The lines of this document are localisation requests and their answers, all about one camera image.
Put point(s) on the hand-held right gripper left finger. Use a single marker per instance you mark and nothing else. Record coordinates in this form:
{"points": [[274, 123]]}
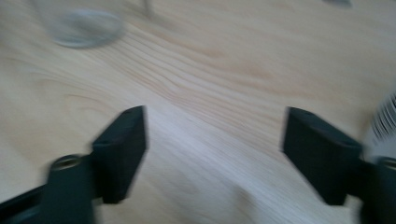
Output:
{"points": [[121, 152]]}

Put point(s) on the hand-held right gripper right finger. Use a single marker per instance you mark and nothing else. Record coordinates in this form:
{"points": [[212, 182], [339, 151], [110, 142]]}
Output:
{"points": [[320, 152]]}

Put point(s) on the clear glass jar with lid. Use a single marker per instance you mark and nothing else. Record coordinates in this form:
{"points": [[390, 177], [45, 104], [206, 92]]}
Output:
{"points": [[84, 31]]}

